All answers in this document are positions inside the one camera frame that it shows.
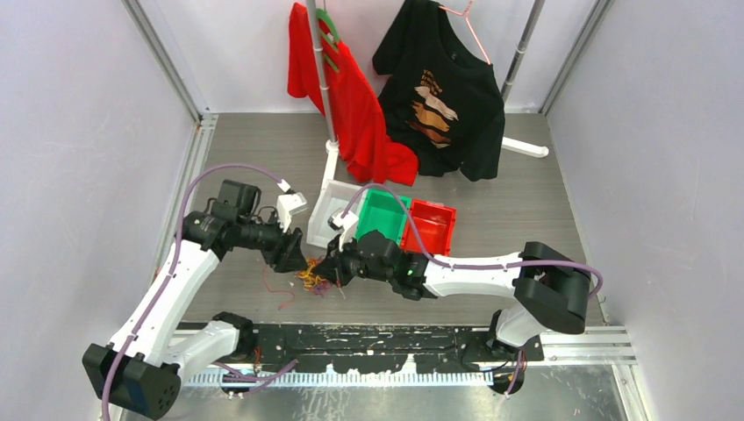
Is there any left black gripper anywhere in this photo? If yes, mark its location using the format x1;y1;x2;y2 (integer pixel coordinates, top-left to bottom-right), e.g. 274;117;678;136
237;209;309;272

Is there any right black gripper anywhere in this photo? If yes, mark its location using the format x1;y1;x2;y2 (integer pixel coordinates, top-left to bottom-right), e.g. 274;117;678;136
313;232;395;288

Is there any colourful wire bundle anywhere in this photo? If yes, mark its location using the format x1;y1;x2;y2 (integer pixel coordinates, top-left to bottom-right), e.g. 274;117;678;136
295;256;333;297

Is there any red wire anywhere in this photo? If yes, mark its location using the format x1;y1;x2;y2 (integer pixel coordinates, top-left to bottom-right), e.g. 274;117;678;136
261;264;297;310

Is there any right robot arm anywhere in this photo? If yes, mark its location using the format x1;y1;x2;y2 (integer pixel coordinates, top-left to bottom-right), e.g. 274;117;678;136
311;231;591;360

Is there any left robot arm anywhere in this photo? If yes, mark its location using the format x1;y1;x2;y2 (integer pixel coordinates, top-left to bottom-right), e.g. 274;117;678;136
82;180;307;420

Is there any white plastic bin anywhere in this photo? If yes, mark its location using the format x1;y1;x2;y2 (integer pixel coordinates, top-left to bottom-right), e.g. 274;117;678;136
306;180;361;249

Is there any green plastic bin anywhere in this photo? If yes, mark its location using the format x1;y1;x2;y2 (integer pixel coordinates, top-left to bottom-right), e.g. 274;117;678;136
355;189;408;244

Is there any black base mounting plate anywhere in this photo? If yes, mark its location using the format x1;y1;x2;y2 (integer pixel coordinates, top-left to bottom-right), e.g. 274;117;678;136
220;324;517;375

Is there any red plastic bin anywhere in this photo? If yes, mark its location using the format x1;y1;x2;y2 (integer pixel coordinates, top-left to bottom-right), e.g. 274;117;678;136
410;199;457;255

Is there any red t-shirt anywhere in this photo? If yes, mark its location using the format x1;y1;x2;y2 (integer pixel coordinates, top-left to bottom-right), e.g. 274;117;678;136
287;2;419;186

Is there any metal clothes rack pole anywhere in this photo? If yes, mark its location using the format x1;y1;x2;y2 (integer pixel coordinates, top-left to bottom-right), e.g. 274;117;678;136
304;0;338;147

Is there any black printed t-shirt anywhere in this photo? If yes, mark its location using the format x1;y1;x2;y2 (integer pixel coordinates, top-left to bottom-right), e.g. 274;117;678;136
372;1;505;182

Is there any green clothes hanger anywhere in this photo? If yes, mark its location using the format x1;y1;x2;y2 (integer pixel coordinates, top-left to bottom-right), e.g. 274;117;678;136
315;8;340;74

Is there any pink clothes hanger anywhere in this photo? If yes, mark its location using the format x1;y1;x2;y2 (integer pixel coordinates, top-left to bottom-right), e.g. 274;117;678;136
439;0;492;65

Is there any right metal rack pole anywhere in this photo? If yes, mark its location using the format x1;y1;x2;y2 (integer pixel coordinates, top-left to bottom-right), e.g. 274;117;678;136
501;0;546;103

